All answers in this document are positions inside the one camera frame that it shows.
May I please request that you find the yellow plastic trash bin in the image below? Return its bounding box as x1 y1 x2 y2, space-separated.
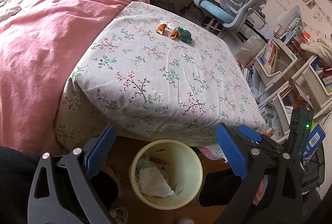
129 139 203 210

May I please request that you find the white bookshelf with books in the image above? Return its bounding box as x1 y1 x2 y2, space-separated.
235 6 331 143

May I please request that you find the pink duvet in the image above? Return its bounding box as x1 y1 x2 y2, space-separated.
1 0 149 154

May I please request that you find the blue box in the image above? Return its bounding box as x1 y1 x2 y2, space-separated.
302 123 326 165

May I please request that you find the floral bed sheet mattress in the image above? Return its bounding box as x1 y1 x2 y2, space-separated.
55 2 266 149

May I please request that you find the white plastic trash bag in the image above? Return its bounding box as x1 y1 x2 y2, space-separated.
138 167 175 198

